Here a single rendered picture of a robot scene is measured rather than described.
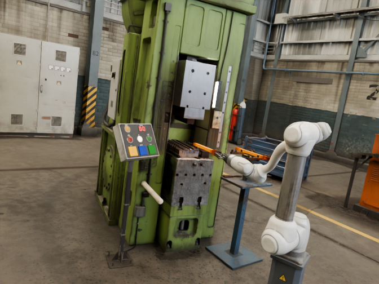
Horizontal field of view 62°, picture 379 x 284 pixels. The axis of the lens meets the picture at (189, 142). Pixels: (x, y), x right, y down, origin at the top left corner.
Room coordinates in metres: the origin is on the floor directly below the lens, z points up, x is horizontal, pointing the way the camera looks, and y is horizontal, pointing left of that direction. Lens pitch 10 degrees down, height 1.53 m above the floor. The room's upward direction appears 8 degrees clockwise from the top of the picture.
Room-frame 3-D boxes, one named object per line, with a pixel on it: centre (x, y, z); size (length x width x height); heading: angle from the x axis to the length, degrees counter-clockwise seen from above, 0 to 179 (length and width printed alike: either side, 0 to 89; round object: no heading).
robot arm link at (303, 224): (1.83, -0.72, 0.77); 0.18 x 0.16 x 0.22; 136
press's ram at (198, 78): (3.01, 0.05, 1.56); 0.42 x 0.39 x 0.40; 27
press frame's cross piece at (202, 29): (3.15, 0.11, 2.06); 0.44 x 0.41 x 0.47; 27
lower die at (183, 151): (2.99, 0.09, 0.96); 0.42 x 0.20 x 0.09; 27
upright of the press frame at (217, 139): (3.30, -0.18, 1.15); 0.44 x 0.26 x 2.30; 27
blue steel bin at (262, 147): (6.47, -1.83, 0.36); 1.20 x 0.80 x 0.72; 43
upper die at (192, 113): (2.99, 0.09, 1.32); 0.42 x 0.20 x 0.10; 27
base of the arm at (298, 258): (1.86, -0.74, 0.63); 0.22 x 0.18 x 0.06; 148
